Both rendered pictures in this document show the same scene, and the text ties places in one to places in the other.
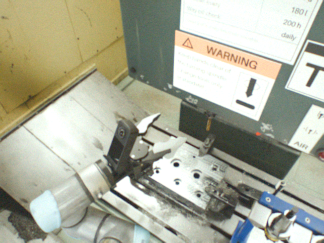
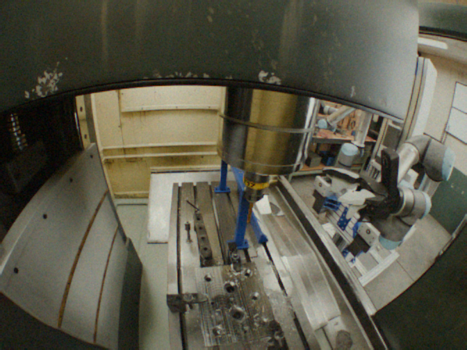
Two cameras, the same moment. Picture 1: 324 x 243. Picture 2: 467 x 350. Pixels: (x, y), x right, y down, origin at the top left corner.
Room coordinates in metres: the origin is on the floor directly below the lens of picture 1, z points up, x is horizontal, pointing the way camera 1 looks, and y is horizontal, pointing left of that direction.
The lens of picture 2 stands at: (0.77, 0.03, 1.60)
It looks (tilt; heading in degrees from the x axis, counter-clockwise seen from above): 31 degrees down; 222
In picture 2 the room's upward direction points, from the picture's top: 6 degrees clockwise
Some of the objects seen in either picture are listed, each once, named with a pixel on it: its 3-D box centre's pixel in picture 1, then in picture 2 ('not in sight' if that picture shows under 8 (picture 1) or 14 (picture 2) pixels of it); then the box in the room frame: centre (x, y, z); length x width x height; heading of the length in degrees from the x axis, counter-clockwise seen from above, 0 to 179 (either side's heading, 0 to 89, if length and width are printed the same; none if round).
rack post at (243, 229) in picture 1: (251, 220); (241, 223); (0.32, -0.30, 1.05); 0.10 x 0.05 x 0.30; 147
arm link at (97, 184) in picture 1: (95, 181); (397, 200); (0.28, 0.15, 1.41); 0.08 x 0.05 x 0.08; 39
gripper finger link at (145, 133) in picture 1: (147, 128); (353, 206); (0.43, 0.04, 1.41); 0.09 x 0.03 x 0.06; 153
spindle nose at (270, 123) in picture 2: not in sight; (265, 121); (0.52, -0.14, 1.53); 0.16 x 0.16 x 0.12
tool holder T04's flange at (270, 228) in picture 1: (279, 226); not in sight; (0.25, -0.32, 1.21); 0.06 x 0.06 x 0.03
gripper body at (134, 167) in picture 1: (125, 162); (376, 199); (0.33, 0.09, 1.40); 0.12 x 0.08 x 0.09; 129
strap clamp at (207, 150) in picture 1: (206, 148); (187, 301); (0.68, -0.20, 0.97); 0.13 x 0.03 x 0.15; 147
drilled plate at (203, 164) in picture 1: (186, 171); (233, 303); (0.56, -0.10, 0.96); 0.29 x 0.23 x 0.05; 57
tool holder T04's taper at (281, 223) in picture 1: (285, 219); not in sight; (0.25, -0.32, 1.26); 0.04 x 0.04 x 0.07
